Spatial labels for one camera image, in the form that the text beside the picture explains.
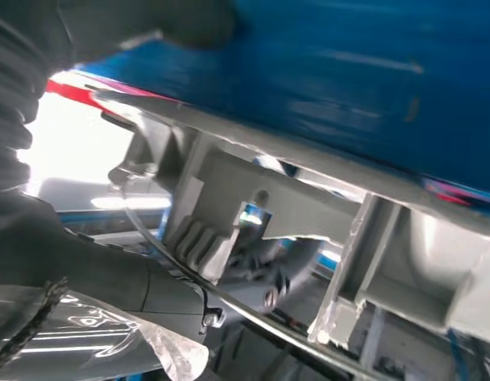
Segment red barrier band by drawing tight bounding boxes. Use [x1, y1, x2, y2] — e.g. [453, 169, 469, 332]
[45, 79, 110, 114]

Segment blue metal shelf rack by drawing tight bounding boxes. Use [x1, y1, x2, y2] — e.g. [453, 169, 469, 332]
[56, 0, 490, 381]

